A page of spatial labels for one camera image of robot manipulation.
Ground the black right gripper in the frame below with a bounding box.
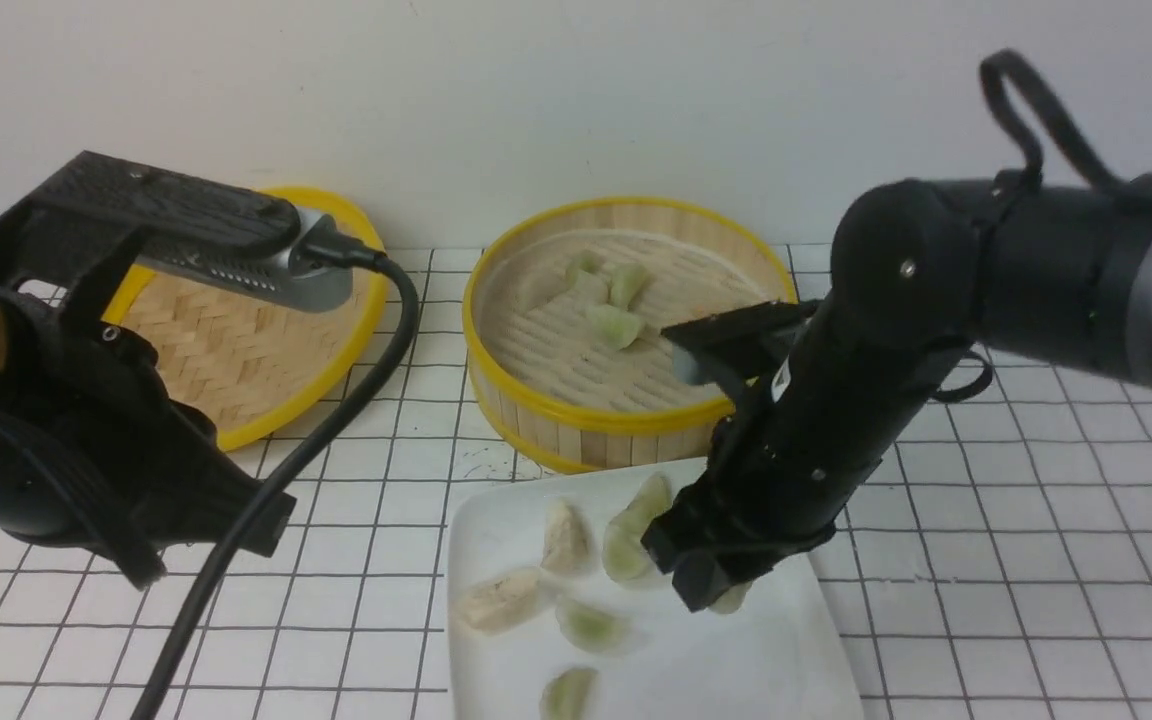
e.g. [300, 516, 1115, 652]
[641, 300, 977, 612]

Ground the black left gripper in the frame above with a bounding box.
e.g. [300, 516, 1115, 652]
[0, 286, 262, 589]

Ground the green dumpling steamer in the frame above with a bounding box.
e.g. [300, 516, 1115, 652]
[564, 251, 609, 305]
[585, 304, 646, 351]
[608, 263, 650, 311]

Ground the green dumpling plate front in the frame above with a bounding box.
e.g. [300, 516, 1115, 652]
[539, 666, 598, 720]

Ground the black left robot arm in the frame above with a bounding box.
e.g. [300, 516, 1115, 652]
[0, 288, 262, 589]

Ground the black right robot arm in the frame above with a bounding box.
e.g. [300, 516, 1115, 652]
[641, 50, 1152, 612]

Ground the pale dumpling on plate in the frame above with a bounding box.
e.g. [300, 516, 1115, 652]
[540, 498, 591, 577]

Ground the green dumpling plate bottom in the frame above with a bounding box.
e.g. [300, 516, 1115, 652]
[554, 596, 631, 653]

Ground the white square plate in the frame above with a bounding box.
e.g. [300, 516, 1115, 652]
[445, 457, 865, 719]

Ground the beige dumpling plate left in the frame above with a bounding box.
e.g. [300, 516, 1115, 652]
[452, 568, 550, 635]

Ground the yellow-rimmed bamboo steamer lid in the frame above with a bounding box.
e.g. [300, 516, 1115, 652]
[103, 242, 392, 450]

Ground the yellow-rimmed bamboo steamer basket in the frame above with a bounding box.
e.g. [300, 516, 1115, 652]
[462, 197, 797, 473]

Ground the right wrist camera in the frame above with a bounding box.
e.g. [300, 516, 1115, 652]
[660, 300, 820, 400]

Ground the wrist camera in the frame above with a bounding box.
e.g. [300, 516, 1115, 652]
[0, 151, 353, 325]
[660, 300, 820, 400]

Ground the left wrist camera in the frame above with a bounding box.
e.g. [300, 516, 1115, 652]
[0, 151, 353, 325]

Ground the black camera cable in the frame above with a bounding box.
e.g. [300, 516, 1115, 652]
[129, 236, 420, 720]

